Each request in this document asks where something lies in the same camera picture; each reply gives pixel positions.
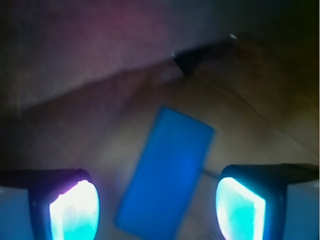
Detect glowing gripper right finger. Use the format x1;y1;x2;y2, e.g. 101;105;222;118
215;163;320;240

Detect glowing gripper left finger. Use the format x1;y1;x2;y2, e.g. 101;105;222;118
0;168;100;240

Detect blue wooden block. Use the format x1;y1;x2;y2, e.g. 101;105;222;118
115;107;215;240

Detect brown paper bag tray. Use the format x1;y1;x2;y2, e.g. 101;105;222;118
0;0;320;240

